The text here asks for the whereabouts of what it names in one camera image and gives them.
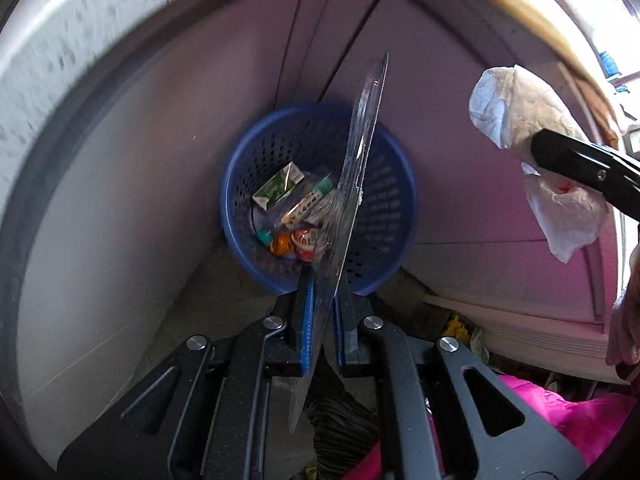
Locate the red white plastic cup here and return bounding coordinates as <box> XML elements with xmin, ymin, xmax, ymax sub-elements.
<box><xmin>291</xmin><ymin>226</ymin><xmax>320</xmax><ymax>262</ymax></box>

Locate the clear plastic bottle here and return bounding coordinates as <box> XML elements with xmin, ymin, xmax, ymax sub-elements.
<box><xmin>256</xmin><ymin>171</ymin><xmax>334</xmax><ymax>246</ymax></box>

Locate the blue trash basket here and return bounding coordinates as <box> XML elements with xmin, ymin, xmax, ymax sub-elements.
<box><xmin>219</xmin><ymin>103</ymin><xmax>418</xmax><ymax>296</ymax></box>

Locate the clear plastic sheet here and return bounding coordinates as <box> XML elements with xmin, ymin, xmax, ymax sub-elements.
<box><xmin>288</xmin><ymin>53</ymin><xmax>390</xmax><ymax>432</ymax></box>

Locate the green white carton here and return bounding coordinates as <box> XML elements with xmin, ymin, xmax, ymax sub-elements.
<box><xmin>252</xmin><ymin>162</ymin><xmax>305</xmax><ymax>211</ymax></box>

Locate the right hand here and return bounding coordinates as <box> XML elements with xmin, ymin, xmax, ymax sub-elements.
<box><xmin>605</xmin><ymin>246</ymin><xmax>640</xmax><ymax>366</ymax></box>

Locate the white tissue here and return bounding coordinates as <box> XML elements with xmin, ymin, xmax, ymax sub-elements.
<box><xmin>467</xmin><ymin>63</ymin><xmax>612</xmax><ymax>265</ymax></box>

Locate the pink left sleeve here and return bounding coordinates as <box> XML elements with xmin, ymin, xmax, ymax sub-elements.
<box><xmin>341</xmin><ymin>375</ymin><xmax>638</xmax><ymax>479</ymax></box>

